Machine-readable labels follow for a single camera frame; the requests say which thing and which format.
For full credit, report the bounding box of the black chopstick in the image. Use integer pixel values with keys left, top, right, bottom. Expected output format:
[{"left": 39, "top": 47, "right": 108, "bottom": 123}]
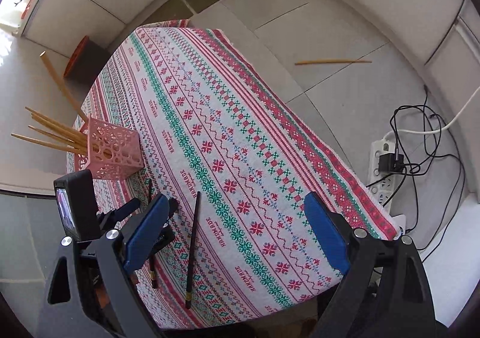
[{"left": 185, "top": 191, "right": 201, "bottom": 309}]

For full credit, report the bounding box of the pink perforated utensil holder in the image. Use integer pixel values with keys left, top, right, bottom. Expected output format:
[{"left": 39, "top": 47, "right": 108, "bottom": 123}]
[{"left": 74, "top": 117, "right": 144, "bottom": 181}]

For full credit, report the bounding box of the bamboo chopstick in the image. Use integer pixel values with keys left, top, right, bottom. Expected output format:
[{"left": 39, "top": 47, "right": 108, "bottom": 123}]
[
  {"left": 10, "top": 133, "right": 87, "bottom": 155},
  {"left": 39, "top": 52, "right": 89, "bottom": 124},
  {"left": 28, "top": 125, "right": 87, "bottom": 149},
  {"left": 32, "top": 114, "right": 87, "bottom": 144},
  {"left": 25, "top": 107, "right": 87, "bottom": 144},
  {"left": 295, "top": 59, "right": 372, "bottom": 66}
]

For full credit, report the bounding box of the white round-button device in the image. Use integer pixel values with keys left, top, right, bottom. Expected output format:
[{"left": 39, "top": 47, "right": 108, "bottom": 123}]
[{"left": 392, "top": 214, "right": 407, "bottom": 239}]

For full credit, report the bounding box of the white power strip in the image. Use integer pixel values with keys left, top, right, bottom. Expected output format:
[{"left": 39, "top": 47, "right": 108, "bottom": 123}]
[{"left": 367, "top": 139, "right": 398, "bottom": 212}]

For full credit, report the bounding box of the black power adapter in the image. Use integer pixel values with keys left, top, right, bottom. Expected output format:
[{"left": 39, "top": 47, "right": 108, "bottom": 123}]
[{"left": 378, "top": 152, "right": 405, "bottom": 174}]

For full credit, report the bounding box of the patterned red green tablecloth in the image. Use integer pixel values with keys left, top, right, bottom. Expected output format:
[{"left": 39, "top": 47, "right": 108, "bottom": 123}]
[{"left": 82, "top": 24, "right": 399, "bottom": 329}]

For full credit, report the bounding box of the red trash bin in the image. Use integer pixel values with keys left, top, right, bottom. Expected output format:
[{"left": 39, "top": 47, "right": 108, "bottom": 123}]
[{"left": 64, "top": 35, "right": 111, "bottom": 86}]

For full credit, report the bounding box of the bamboo chopstick on floor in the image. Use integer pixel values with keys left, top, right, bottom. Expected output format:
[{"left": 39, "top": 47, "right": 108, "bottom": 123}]
[{"left": 295, "top": 59, "right": 372, "bottom": 66}]

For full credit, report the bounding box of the black cable bundle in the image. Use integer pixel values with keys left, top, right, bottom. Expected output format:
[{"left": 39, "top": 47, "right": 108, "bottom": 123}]
[{"left": 365, "top": 84, "right": 468, "bottom": 263}]

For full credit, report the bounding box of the white power cable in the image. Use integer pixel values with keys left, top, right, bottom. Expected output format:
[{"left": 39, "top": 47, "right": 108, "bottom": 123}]
[{"left": 381, "top": 86, "right": 480, "bottom": 142}]

